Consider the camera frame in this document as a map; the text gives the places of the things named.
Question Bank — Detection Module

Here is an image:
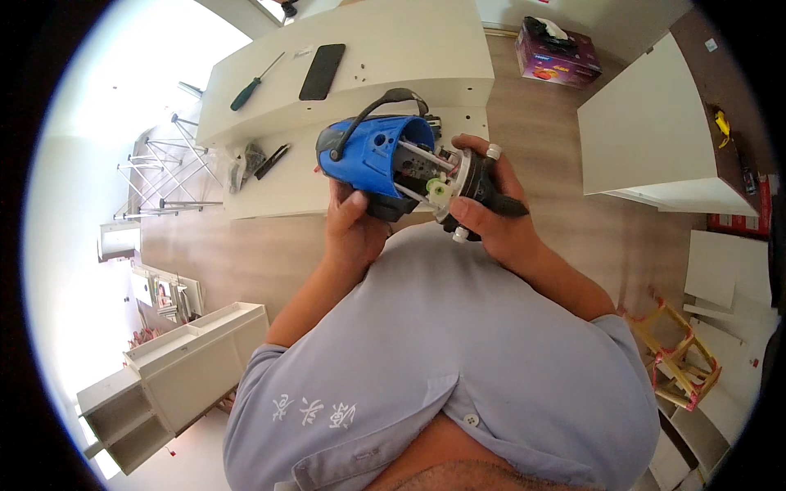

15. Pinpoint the person's left hand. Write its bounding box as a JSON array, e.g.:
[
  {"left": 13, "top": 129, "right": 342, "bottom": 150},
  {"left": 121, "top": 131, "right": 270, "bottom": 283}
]
[{"left": 323, "top": 178, "right": 392, "bottom": 275}]

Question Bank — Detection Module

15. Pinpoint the person's right hand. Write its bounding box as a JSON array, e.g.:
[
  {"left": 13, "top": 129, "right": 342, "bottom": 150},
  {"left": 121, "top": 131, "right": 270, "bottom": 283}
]
[{"left": 449, "top": 133, "right": 545, "bottom": 269}]

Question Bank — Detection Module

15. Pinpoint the black white motor base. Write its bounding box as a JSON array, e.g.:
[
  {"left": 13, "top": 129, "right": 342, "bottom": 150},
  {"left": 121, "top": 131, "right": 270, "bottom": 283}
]
[{"left": 393, "top": 138, "right": 531, "bottom": 244}]

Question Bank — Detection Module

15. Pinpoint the blue power tool housing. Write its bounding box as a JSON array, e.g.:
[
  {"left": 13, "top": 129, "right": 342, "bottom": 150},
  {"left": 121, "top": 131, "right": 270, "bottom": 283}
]
[{"left": 315, "top": 115, "right": 438, "bottom": 223}]

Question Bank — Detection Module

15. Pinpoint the flat black bar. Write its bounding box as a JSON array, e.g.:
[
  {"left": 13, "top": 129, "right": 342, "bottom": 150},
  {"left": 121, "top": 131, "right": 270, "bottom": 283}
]
[{"left": 254, "top": 144, "right": 291, "bottom": 181}]

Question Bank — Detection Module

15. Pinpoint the clear plastic bag of parts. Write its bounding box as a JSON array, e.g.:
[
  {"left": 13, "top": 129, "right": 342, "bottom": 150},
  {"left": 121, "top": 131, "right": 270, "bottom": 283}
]
[{"left": 227, "top": 143, "right": 266, "bottom": 195}]

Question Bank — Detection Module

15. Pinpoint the person's body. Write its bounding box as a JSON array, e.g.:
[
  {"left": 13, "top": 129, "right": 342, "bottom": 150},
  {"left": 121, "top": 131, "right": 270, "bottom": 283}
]
[{"left": 222, "top": 221, "right": 662, "bottom": 491}]

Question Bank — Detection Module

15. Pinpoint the black smartphone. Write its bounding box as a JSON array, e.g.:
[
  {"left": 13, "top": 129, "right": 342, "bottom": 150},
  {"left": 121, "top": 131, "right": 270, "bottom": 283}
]
[{"left": 298, "top": 43, "right": 347, "bottom": 101}]

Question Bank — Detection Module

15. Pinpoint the white cabinet with brown side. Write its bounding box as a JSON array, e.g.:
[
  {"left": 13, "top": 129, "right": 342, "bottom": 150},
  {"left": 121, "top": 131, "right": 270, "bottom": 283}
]
[{"left": 576, "top": 6, "right": 776, "bottom": 217}]

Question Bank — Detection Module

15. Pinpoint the purple carton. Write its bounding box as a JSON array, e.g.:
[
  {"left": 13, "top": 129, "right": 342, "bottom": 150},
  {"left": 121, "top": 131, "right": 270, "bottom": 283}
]
[{"left": 515, "top": 16, "right": 603, "bottom": 90}]

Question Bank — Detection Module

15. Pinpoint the stack of picture frames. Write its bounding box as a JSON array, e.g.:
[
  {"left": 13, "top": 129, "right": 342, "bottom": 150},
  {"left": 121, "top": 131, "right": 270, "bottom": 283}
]
[{"left": 129, "top": 264, "right": 205, "bottom": 324}]

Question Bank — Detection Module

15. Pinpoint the folding metal rack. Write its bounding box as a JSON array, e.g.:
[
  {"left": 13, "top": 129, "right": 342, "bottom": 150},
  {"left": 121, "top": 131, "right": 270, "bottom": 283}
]
[{"left": 113, "top": 112, "right": 224, "bottom": 221}]

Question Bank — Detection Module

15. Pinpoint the white desk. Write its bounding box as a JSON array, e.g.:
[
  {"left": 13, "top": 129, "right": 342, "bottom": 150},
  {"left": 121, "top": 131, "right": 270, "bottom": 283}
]
[{"left": 195, "top": 0, "right": 496, "bottom": 221}]

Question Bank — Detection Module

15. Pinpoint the bamboo stool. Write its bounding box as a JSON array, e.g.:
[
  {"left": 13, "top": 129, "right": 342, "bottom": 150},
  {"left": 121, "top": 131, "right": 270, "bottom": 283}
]
[{"left": 625, "top": 298, "right": 723, "bottom": 412}]

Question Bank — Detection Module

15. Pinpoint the white shelf unit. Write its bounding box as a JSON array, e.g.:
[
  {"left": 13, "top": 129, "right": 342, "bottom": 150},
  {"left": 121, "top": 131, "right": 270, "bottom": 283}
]
[{"left": 76, "top": 301, "right": 271, "bottom": 477}]

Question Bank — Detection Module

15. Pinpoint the heap of white boards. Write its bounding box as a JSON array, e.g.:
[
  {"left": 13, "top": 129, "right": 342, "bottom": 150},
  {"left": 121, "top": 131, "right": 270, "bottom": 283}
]
[{"left": 648, "top": 230, "right": 782, "bottom": 489}]

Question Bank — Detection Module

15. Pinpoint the small white cabinet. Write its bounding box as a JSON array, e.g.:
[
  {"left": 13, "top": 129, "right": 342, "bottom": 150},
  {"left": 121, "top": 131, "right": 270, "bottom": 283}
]
[{"left": 96, "top": 220, "right": 142, "bottom": 264}]

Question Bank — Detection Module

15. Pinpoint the red box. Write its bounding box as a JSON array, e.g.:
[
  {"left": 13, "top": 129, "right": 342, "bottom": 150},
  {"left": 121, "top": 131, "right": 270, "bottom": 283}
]
[{"left": 706, "top": 174, "right": 775, "bottom": 239}]

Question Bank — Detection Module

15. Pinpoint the black rubber cord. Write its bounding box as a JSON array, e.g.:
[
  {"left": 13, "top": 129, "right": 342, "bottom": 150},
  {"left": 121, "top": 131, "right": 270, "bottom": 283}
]
[{"left": 329, "top": 88, "right": 443, "bottom": 163}]

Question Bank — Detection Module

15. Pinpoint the green handled screwdriver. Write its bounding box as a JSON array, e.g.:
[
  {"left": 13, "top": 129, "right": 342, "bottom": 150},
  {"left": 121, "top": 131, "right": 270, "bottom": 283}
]
[{"left": 230, "top": 52, "right": 287, "bottom": 113}]

